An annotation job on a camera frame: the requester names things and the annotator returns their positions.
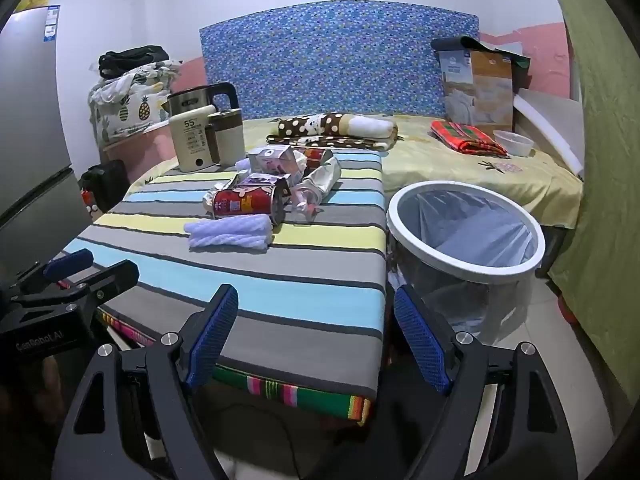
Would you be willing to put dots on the grey refrigerator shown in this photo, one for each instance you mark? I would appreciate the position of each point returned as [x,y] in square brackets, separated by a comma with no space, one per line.
[30,135]

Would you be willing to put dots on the clear plastic bowl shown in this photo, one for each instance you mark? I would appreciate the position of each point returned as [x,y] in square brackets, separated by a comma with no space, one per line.
[512,144]

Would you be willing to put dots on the white silver foil bag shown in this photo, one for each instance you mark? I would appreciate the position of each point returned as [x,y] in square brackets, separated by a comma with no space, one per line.
[325,172]

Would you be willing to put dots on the yellow bed sheet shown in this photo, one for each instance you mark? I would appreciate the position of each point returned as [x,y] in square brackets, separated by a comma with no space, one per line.
[450,175]

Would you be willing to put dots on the cream cup with brown lid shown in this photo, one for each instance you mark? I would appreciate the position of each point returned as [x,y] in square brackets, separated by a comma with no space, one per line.
[227,140]

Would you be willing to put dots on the brown polka-dot blanket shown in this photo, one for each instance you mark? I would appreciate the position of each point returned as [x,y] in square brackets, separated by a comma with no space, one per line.
[300,127]

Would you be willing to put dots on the crushed red can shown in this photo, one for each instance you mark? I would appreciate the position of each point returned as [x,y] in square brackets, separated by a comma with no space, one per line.
[240,204]

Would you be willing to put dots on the purple white carton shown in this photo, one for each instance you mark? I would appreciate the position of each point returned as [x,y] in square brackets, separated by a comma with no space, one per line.
[265,181]

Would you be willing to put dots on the red floor item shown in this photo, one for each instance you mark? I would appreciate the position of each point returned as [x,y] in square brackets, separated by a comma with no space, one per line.
[566,307]

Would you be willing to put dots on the pineapple print quilt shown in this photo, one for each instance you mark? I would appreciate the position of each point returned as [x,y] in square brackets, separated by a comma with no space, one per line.
[135,105]

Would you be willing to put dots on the grey striped mat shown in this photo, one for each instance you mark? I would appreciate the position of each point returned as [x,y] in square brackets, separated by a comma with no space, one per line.
[300,270]

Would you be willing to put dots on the cardboard bedding box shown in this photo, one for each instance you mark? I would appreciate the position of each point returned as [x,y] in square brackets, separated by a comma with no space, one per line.
[480,90]

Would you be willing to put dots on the white foam board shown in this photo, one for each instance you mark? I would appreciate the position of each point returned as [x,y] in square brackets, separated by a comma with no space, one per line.
[550,125]

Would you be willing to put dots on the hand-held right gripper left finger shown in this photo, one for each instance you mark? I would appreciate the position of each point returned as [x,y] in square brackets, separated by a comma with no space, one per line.
[215,332]

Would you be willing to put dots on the blue floral headboard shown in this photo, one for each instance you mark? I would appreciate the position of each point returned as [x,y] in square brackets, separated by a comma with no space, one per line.
[325,60]

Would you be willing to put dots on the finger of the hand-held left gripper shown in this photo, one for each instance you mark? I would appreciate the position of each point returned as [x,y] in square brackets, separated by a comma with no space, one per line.
[112,277]
[67,265]

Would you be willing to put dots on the pink white carton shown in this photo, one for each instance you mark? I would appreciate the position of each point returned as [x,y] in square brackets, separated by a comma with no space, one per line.
[275,159]

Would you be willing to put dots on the multicolour striped cloth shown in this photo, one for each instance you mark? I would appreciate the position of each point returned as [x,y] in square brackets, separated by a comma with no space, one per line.
[280,390]

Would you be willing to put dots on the red plaid cloth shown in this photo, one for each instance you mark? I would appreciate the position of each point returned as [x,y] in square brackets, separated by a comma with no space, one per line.
[462,137]

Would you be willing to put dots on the green curtain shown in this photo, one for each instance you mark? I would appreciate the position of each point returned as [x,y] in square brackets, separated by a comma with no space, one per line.
[600,160]

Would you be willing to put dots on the cream steel soy milk maker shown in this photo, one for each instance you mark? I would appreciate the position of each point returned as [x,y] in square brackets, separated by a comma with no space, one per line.
[190,135]

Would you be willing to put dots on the black bag on box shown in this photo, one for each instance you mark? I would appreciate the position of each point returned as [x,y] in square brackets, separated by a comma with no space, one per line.
[455,44]

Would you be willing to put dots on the black floor bag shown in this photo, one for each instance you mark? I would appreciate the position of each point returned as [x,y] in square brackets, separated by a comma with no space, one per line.
[105,182]

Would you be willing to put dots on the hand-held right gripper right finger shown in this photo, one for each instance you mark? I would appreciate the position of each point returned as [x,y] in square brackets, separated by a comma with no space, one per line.
[420,342]

